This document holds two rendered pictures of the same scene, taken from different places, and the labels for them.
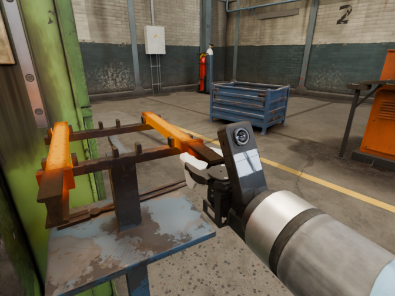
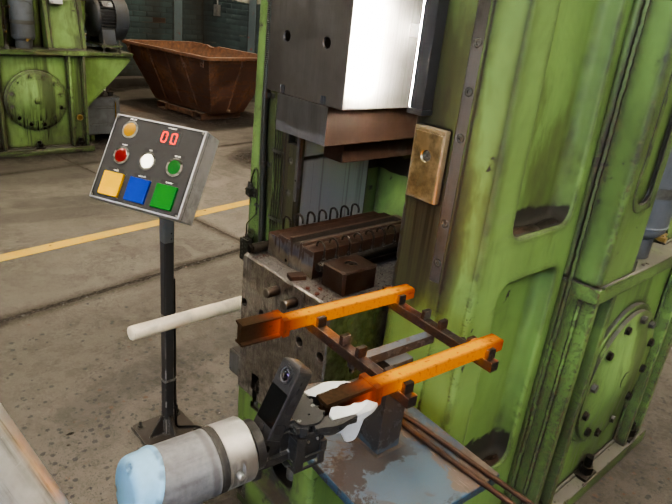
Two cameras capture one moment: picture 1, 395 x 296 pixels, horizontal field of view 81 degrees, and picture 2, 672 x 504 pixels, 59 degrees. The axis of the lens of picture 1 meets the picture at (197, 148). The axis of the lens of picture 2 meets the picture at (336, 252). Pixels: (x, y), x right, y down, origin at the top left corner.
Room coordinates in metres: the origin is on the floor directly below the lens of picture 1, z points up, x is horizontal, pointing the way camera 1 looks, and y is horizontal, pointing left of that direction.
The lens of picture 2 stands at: (0.21, -0.76, 1.59)
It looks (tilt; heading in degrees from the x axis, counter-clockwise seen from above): 22 degrees down; 79
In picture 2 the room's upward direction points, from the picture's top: 6 degrees clockwise
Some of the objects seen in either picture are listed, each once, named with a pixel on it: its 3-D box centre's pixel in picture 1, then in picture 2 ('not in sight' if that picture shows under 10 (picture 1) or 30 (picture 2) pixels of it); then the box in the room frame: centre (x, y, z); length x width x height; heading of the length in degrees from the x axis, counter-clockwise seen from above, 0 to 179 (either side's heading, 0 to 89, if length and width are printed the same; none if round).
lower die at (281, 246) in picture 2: not in sight; (346, 238); (0.55, 0.85, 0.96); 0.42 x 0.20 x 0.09; 33
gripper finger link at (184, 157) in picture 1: (190, 173); (327, 400); (0.37, 0.01, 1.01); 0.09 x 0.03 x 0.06; 41
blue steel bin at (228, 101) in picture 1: (247, 104); not in sight; (4.20, -0.91, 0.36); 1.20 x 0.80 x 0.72; 47
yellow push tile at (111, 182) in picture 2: not in sight; (111, 184); (-0.15, 1.10, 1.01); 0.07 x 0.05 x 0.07; 148
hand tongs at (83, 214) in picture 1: (157, 191); (454, 456); (0.67, 0.14, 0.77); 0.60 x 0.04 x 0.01; 124
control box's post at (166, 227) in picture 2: not in sight; (167, 309); (0.00, 1.16, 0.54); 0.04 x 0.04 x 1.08; 33
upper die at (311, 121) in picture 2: not in sight; (360, 115); (0.55, 0.85, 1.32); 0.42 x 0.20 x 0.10; 33
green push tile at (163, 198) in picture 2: not in sight; (164, 197); (0.02, 1.00, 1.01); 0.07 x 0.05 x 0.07; 148
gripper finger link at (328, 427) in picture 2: not in sight; (327, 421); (0.36, -0.06, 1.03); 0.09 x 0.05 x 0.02; 15
